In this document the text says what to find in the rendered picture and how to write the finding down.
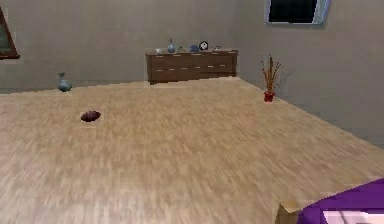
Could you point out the brown framed picture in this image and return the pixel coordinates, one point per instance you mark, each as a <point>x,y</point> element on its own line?
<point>5,41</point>

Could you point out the bed with purple cover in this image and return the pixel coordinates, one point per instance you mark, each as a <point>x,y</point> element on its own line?
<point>346,205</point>

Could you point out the grey flat dish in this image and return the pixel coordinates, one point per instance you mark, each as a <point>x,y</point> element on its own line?
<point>160,51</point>

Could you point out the dry plant in red pot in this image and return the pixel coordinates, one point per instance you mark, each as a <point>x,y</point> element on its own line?
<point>269,85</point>

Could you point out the grey-blue floor vase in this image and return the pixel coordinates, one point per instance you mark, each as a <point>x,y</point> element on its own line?
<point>64,84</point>

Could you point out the black round clock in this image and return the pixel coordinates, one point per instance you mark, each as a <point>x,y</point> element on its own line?
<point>203,45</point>

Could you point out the brown wooden chest of drawers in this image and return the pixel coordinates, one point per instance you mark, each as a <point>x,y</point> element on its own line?
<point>191,68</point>

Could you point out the small grey cup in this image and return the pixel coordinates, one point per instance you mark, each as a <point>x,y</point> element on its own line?
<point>217,48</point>

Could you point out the blue vase with narrow neck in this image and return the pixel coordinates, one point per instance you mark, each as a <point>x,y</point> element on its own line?
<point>171,47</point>

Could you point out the window with pale frame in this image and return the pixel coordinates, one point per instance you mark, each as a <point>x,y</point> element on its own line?
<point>293,10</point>

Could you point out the blue round bowl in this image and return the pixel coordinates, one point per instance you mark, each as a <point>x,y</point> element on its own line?
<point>194,48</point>

